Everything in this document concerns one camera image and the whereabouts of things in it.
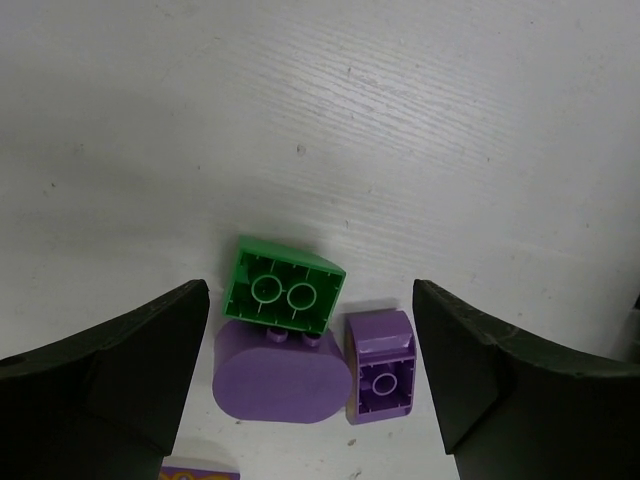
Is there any dark green studded lego brick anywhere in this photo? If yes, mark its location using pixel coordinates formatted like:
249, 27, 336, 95
222, 236, 346, 335

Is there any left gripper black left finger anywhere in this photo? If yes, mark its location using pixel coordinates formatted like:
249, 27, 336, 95
1, 280, 209, 479

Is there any purple oval lego piece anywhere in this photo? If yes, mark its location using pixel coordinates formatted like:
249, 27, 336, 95
212, 320, 352, 424

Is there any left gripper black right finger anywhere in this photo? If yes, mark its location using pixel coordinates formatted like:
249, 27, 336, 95
413, 280, 639, 479

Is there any purple rounded lego brick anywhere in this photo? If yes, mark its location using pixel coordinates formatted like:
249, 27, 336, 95
158, 465, 241, 480

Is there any purple square lego brick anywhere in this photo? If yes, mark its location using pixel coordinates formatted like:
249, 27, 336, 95
344, 310, 417, 425

